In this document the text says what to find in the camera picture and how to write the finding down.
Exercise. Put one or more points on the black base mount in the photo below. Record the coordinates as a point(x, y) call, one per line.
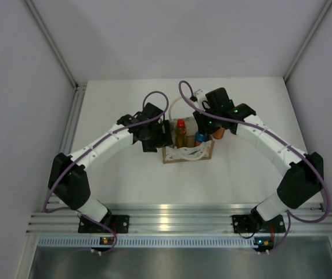
point(117, 223)
point(247, 223)

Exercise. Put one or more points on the slotted grey cable duct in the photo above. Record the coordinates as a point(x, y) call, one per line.
point(152, 242)

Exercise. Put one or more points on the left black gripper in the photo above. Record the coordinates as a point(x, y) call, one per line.
point(164, 139)

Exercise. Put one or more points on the orange bottle light blue top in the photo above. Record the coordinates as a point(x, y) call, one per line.
point(200, 138)

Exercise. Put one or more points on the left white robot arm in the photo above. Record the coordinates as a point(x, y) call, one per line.
point(69, 177)

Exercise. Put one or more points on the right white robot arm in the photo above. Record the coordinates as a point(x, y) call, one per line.
point(301, 172)

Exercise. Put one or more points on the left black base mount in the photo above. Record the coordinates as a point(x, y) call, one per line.
point(117, 223)

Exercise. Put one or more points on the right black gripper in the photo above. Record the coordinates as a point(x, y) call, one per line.
point(202, 128)

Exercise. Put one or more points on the yellow bottle red cap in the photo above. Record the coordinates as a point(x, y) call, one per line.
point(180, 133)

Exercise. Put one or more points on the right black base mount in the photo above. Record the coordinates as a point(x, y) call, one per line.
point(247, 223)

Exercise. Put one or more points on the orange bottle dark top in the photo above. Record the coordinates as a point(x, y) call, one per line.
point(218, 134)

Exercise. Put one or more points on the burlap canvas tote bag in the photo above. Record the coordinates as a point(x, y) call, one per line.
point(189, 153)

